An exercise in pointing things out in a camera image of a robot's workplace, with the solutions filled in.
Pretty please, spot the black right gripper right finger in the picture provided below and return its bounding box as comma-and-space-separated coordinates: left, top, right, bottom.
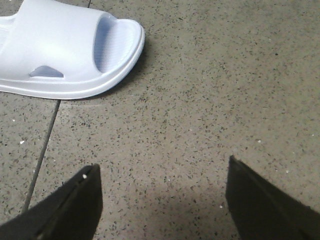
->
225, 155, 320, 240

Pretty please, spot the light blue slipper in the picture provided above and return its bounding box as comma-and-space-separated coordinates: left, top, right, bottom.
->
0, 0, 145, 100

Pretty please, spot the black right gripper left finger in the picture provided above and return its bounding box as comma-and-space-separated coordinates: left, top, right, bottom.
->
0, 164, 103, 240

